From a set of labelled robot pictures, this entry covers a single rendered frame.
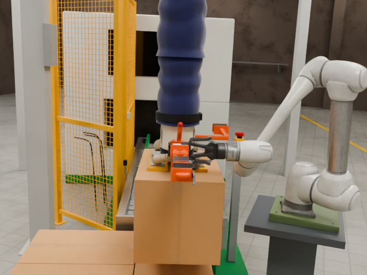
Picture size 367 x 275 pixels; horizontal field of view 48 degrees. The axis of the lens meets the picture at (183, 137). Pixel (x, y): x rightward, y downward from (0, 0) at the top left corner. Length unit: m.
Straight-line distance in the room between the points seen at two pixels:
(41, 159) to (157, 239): 1.62
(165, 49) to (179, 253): 0.95
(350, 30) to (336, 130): 11.20
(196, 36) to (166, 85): 0.27
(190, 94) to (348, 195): 0.92
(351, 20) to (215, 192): 11.69
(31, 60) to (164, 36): 1.48
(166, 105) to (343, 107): 0.84
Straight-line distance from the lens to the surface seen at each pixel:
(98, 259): 2.30
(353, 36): 13.27
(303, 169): 2.31
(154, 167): 1.97
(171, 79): 1.97
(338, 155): 2.17
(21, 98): 5.56
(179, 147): 1.81
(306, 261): 2.43
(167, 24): 1.98
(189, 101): 1.98
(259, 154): 1.85
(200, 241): 1.94
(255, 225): 2.25
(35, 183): 3.41
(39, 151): 3.33
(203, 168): 1.98
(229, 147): 1.83
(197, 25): 1.97
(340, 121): 2.12
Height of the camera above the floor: 1.65
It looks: 12 degrees down
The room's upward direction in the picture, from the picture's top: 2 degrees clockwise
